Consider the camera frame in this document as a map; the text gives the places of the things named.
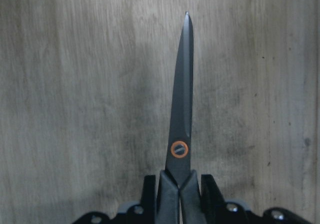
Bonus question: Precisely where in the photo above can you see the orange grey scissors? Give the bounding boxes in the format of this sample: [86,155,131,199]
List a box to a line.
[155,12,206,224]

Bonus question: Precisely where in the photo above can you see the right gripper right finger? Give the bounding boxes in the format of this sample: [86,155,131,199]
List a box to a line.
[201,175,309,224]

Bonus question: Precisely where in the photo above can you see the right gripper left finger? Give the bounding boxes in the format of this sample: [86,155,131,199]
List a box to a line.
[74,175,156,224]

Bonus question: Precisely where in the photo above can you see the wooden drawer with white handle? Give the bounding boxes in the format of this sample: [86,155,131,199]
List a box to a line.
[0,0,320,224]

